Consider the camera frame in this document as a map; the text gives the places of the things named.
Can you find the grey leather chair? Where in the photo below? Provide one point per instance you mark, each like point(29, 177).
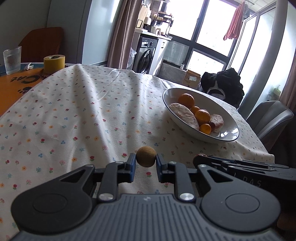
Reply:
point(268, 120)

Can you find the washing machine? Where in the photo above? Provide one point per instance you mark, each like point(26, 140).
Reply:
point(145, 53)

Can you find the cardboard box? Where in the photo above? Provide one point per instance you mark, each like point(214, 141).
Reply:
point(191, 79)

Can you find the brown curtain left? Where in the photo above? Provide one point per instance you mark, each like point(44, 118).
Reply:
point(123, 34)

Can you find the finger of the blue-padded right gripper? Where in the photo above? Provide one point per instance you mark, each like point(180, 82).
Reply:
point(179, 175)

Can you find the kitchen counter rack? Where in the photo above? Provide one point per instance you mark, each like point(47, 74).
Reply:
point(161, 24)

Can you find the brown longan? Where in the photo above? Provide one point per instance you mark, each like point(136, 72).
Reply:
point(146, 156)

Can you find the white floral tablecloth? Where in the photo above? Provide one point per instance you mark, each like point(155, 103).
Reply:
point(97, 115)

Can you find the yellow tape roll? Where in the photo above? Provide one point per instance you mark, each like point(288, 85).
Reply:
point(53, 63)

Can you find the large peeled pomelo segment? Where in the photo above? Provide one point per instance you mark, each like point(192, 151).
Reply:
point(184, 114)

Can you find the small kumquat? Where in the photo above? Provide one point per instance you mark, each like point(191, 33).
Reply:
point(194, 109)
point(205, 128)

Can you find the dark passion fruit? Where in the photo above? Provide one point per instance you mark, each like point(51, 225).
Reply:
point(201, 155)

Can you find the orange tangerine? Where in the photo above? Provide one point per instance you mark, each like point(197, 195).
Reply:
point(202, 116)
point(187, 100)

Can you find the far drinking glass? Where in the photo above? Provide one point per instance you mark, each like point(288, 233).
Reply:
point(12, 60)

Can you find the white oval bowl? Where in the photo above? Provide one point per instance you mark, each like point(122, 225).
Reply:
point(228, 133)

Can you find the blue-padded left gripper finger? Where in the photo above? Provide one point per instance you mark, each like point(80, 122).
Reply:
point(112, 175)

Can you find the orange cat table mat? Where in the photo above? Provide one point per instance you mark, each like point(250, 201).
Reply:
point(14, 86)

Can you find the black clothing pile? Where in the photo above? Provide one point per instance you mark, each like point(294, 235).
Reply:
point(224, 85)

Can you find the red jujube fruit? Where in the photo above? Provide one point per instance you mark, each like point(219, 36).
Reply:
point(213, 126)

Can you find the pink hanging towel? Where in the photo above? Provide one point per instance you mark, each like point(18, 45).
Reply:
point(234, 29)

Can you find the small peeled pomelo segment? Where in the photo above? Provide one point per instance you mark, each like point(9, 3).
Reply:
point(219, 122)

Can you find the white refrigerator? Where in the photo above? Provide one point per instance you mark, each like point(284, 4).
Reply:
point(88, 28)

